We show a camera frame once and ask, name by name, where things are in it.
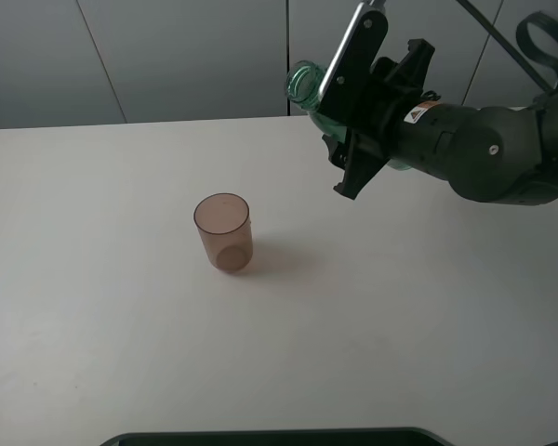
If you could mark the green water bottle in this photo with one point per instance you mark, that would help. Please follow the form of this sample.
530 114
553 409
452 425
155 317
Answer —
302 89

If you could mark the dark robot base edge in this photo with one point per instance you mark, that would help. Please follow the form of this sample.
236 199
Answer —
344 436

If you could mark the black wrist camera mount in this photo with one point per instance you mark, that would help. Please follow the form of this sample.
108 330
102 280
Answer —
349 72

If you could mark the pink translucent plastic cup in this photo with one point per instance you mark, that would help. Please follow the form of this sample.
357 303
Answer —
223 223

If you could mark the dark green right robot arm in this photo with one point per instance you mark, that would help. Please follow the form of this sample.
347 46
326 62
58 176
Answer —
487 155

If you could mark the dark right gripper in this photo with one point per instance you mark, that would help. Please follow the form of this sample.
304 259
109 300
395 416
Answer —
391 91

